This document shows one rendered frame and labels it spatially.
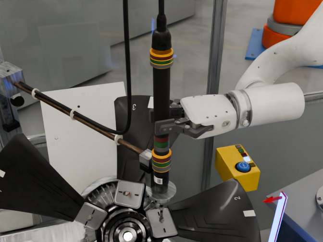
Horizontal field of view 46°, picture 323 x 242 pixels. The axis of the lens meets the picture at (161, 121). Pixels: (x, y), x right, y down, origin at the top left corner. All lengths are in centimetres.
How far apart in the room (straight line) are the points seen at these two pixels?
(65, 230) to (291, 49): 73
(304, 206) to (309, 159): 86
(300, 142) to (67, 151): 132
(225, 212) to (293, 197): 45
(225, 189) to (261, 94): 36
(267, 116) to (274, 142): 120
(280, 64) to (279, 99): 11
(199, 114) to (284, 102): 19
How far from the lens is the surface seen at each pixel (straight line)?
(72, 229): 109
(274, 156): 211
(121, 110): 104
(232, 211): 107
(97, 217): 98
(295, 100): 87
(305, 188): 149
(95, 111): 120
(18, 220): 113
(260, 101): 83
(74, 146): 119
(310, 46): 86
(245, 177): 134
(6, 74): 123
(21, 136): 93
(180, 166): 189
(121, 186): 101
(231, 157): 139
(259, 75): 94
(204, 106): 80
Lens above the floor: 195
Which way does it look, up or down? 35 degrees down
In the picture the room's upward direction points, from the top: straight up
